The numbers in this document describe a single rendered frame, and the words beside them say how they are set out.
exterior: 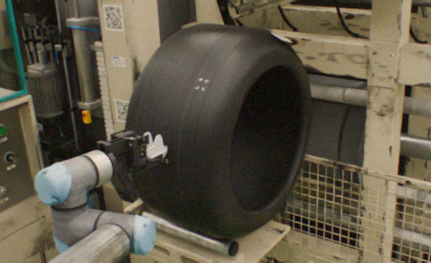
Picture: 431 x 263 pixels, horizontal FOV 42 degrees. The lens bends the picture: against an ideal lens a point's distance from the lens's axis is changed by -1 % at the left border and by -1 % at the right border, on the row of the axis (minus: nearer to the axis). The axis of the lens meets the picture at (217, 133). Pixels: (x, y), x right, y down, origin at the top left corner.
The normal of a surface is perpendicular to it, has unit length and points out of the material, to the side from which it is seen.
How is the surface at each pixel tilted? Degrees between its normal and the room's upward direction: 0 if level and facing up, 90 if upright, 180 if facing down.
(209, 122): 70
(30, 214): 90
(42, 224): 90
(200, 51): 26
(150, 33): 90
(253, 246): 0
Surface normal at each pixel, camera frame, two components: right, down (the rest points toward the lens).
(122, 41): -0.58, 0.33
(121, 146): 0.81, 0.19
